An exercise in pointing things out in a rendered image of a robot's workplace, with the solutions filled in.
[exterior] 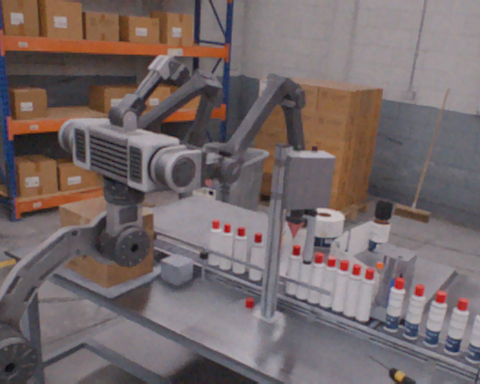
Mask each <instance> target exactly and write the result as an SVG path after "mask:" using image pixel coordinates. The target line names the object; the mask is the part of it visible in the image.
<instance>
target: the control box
mask: <svg viewBox="0 0 480 384"><path fill-rule="evenodd" d="M335 160H336V158H335V157H334V156H333V155H331V154H329V153H327V152H324V151H318V153H313V152H311V151H301V152H300V153H296V152H293V151H292V152H291V153H288V154H287V156H286V164H285V176H284V185H283V204H282V207H283V208H285V209H286V210H293V209H318V208H329V205H330V198H331V190H332V183H333V175H334V168H335Z"/></svg>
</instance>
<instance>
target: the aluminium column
mask: <svg viewBox="0 0 480 384"><path fill-rule="evenodd" d="M292 148H293V146H292V145H288V144H276V145H275V149H274V158H277V159H282V160H286V156H287V154H288V153H291V152H292ZM284 176H285V167H283V166H278V165H274V166H273V170H272V192H276V193H280V194H282V193H283V185H284ZM282 204H283V201H282V200H280V199H274V198H271V202H270V213H269V224H268V234H267V245H266V255H265V265H264V276H263V287H262V288H261V308H260V315H261V316H264V317H267V318H269V319H270V318H271V317H273V316H274V315H275V308H276V299H277V289H279V280H280V270H281V260H282V252H283V233H284V224H285V214H286V209H285V208H283V207H282Z"/></svg>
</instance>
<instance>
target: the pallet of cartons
mask: <svg viewBox="0 0 480 384"><path fill-rule="evenodd" d="M288 78H289V79H291V80H292V81H294V82H296V83H297V84H299V85H300V86H301V87H302V88H303V90H304V92H305V100H306V105H305V106H304V108H303V109H301V112H302V121H303V129H304V144H305V151H312V147H313V146H317V147H318V151H324V152H327V153H329V154H331V155H333V156H334V157H335V158H336V160H335V168H334V175H333V183H332V190H331V198H330V205H329V208H323V209H330V210H334V211H336V212H339V213H341V214H343V215H344V216H345V219H348V220H353V219H354V218H357V212H358V211H360V212H364V213H366V212H368V208H369V201H370V199H367V198H366V197H367V192H368V178H369V176H370V168H372V163H373V155H374V151H375V145H376V138H377V131H378V125H379V115H380V107H381V101H382V94H383V88H378V87H371V86H364V85H357V84H350V83H344V82H336V81H330V80H308V79H302V78H296V77H288ZM267 82H268V79H267V77H260V82H259V94H258V99H259V97H260V96H261V93H262V92H263V91H264V89H265V87H266V85H267ZM276 144H288V139H287V132H286V126H285V120H284V115H283V109H282V106H281V104H279V103H277V104H276V106H275V107H274V109H273V110H272V113H271V115H270V116H269V118H268V119H267V121H266V122H265V124H264V125H263V127H262V128H261V129H260V130H259V132H258V133H257V135H256V136H255V142H254V149H259V150H264V151H267V152H269V157H268V158H266V159H265V162H264V168H263V174H261V185H260V192H259V197H258V205H261V206H265V207H268V208H269V207H270V202H267V201H264V200H261V195H264V196H266V197H272V170H273V166H274V149H275V145H276Z"/></svg>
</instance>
